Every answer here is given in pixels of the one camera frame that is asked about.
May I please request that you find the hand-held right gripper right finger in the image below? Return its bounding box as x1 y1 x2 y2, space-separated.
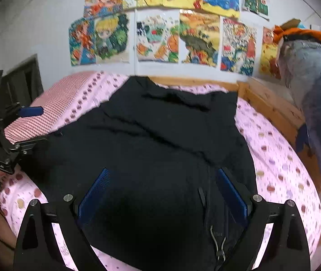
215 166 311 271

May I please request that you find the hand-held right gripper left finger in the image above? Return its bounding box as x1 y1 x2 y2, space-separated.
13 167 113 271

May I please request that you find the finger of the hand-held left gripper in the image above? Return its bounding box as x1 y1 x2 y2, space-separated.
1 103 44 119
8 136 49 156

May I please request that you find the black padded jacket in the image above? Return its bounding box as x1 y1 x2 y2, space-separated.
22 76 258 271

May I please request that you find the red checked pillow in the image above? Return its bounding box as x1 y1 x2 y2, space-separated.
4 72 96 144

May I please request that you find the pink apple-print duvet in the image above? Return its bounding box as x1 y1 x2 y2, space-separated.
0 72 321 271

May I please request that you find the orange-haired girl blue drawing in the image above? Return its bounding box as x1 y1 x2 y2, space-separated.
69 17 97 67

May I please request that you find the blonde character drawing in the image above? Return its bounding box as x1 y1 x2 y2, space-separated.
93 14 130 64

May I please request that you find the lying orange-haired girl drawing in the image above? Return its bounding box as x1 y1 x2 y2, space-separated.
84 0 125 17

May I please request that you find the plastic-wrapped grey blue bundle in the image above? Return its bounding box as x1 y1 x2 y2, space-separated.
277 40 321 187

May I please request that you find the ship and fruit drawing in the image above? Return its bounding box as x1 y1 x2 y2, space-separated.
136 11 180 63

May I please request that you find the yellow bear drawing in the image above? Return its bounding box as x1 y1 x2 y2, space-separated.
259 26 284 79

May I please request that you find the city houses drawing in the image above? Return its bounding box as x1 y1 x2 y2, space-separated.
220 17 257 77

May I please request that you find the autumn landscape drawing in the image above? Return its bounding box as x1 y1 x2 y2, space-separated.
179 10 221 68

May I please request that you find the cardboard box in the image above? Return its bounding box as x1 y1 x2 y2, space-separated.
280 18 302 30

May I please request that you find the wooden bed frame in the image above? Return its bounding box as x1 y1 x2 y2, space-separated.
148 76 321 249

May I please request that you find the white wall pipe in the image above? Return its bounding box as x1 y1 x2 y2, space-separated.
134 8 138 77

